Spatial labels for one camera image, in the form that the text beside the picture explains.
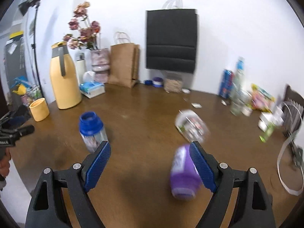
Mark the clear jar of grains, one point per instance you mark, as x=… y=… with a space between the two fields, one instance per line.
x=173 y=84

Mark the small white sachet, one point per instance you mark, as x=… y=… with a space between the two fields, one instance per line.
x=196 y=105
x=225 y=102

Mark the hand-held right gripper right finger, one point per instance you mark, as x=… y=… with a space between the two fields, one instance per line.
x=203 y=168

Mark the small yellow cup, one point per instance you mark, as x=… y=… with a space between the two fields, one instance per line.
x=39 y=110

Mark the black light stand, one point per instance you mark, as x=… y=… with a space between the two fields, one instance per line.
x=35 y=40

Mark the clear cup with blue rim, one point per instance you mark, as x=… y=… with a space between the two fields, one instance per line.
x=91 y=128

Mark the purple cup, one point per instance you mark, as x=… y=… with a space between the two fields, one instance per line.
x=182 y=178

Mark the colourful snack packets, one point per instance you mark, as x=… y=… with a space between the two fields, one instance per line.
x=262 y=98

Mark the pink artificial flowers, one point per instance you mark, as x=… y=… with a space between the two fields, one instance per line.
x=83 y=32

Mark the white box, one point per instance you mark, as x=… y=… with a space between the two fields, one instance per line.
x=268 y=118

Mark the blue and white container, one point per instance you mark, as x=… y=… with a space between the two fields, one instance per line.
x=157 y=82

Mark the clear bottle with blue label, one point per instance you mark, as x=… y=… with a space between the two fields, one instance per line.
x=239 y=76

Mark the brown paper bag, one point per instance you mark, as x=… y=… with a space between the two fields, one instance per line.
x=122 y=61

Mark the yellow plush toy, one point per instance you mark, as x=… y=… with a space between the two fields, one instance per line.
x=20 y=89

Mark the yellow thermos jug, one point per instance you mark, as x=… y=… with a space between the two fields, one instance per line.
x=65 y=83

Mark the clear pink vase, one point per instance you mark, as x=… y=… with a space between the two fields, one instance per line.
x=101 y=64

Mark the dark wooden chair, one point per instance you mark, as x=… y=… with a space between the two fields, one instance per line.
x=293 y=95

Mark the white bottle with dark label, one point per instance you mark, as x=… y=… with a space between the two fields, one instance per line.
x=80 y=71

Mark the black tote bag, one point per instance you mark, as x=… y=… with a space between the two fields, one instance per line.
x=171 y=40

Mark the clear drinking glass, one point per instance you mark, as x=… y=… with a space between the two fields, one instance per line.
x=238 y=105

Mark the grey cabinet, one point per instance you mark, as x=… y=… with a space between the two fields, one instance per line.
x=14 y=61

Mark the blue tissue pack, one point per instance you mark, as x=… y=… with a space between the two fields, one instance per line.
x=92 y=89

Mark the green clear bottle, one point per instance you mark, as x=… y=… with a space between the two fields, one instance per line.
x=267 y=134

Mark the person's left hand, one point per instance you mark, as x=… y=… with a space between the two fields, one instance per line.
x=4 y=167

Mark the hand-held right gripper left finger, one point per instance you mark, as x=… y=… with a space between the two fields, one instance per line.
x=98 y=163

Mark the blue drink can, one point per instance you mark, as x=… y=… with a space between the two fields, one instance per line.
x=225 y=84

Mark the clear printed cup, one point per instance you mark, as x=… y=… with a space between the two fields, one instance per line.
x=190 y=125

